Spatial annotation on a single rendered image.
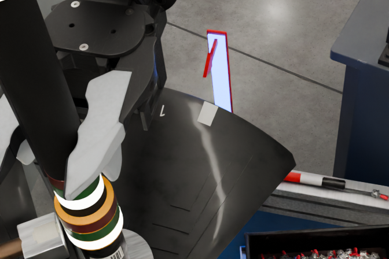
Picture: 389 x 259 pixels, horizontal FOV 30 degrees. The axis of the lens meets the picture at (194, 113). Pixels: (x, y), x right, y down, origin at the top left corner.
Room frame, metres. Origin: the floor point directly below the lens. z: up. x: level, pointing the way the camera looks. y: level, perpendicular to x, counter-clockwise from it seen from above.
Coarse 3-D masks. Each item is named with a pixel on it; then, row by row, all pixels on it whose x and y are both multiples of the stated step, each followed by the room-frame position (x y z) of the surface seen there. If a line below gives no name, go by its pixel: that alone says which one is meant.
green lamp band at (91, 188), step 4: (96, 180) 0.27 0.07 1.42; (92, 184) 0.26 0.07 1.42; (96, 184) 0.26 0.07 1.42; (56, 188) 0.26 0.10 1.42; (88, 188) 0.26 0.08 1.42; (92, 188) 0.26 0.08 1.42; (56, 192) 0.26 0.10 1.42; (60, 192) 0.26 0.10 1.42; (84, 192) 0.26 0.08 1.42; (88, 192) 0.26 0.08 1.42; (92, 192) 0.26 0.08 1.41; (60, 196) 0.26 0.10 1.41; (80, 196) 0.26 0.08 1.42; (84, 196) 0.26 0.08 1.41
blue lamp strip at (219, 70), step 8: (208, 40) 0.60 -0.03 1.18; (224, 40) 0.59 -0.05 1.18; (216, 48) 0.59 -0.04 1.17; (224, 48) 0.59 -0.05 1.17; (216, 56) 0.59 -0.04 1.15; (224, 56) 0.59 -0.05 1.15; (216, 64) 0.59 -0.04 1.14; (224, 64) 0.59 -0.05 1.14; (216, 72) 0.59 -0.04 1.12; (224, 72) 0.59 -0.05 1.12; (216, 80) 0.59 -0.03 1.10; (224, 80) 0.59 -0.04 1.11; (216, 88) 0.59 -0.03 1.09; (224, 88) 0.59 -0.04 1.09; (216, 96) 0.60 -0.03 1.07; (224, 96) 0.59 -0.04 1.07; (216, 104) 0.60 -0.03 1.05; (224, 104) 0.59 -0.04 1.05
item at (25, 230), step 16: (32, 224) 0.27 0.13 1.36; (32, 240) 0.26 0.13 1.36; (48, 240) 0.26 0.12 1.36; (64, 240) 0.26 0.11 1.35; (128, 240) 0.29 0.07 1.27; (144, 240) 0.29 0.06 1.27; (32, 256) 0.25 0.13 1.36; (48, 256) 0.25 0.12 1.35; (64, 256) 0.25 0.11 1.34; (80, 256) 0.27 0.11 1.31; (144, 256) 0.28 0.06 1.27
